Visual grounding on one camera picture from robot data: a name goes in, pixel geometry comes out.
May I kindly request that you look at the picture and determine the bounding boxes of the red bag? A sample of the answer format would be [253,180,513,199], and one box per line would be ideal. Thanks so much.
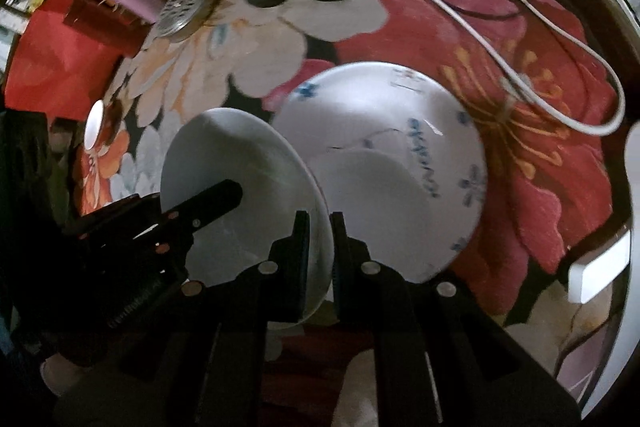
[4,0,150,121]

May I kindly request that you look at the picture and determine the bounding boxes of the red bowl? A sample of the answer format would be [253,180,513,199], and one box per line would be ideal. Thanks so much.
[84,100,122,150]
[160,107,333,320]

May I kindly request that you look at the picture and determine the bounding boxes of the person left hand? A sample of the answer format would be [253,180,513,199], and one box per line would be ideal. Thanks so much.
[40,353,87,397]

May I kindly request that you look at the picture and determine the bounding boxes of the red bowl plates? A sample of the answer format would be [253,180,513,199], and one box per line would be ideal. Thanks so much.
[309,150,436,283]

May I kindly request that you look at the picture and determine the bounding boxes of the round metal perforated lid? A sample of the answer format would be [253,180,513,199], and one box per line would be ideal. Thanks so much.
[154,0,220,42]

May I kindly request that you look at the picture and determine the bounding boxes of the white furniture edge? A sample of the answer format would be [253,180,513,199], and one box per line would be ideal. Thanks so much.
[568,124,639,416]

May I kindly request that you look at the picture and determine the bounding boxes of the white cable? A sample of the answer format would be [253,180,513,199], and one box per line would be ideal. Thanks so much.
[169,0,626,138]

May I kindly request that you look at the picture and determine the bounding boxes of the medium bear lovable plate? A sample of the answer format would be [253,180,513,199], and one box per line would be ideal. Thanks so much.
[272,62,487,278]

